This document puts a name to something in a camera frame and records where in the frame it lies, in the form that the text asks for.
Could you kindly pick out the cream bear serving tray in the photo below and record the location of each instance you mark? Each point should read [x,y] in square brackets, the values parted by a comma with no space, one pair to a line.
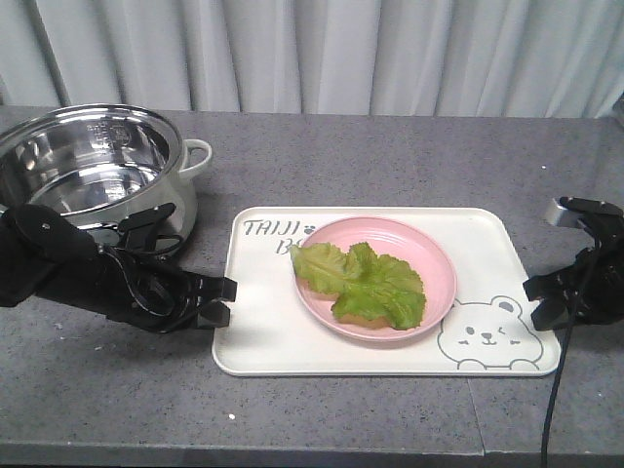
[487,331]

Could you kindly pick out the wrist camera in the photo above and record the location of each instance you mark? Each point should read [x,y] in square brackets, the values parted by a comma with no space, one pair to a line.
[567,211]
[152,216]

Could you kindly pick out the green electric cooking pot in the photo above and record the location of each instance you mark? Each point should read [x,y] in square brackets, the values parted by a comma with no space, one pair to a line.
[97,164]

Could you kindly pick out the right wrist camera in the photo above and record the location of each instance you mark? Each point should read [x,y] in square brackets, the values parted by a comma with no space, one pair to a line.
[567,211]

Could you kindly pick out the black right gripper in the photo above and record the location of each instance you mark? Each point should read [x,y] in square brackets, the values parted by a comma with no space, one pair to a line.
[600,274]

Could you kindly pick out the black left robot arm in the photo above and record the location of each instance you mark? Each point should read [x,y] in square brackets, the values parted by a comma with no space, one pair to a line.
[45,255]

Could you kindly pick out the pink round plate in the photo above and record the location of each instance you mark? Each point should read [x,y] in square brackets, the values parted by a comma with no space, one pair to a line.
[402,241]

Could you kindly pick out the white pleated curtain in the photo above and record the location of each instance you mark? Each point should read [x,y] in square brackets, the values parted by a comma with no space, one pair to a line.
[403,58]

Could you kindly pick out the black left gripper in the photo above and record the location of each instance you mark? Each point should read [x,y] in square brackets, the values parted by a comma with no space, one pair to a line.
[157,296]

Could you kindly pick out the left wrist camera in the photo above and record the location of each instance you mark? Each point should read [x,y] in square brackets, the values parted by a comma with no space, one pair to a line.
[152,216]

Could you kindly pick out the green lettuce leaf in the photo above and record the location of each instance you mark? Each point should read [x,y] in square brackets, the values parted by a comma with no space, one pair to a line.
[365,285]

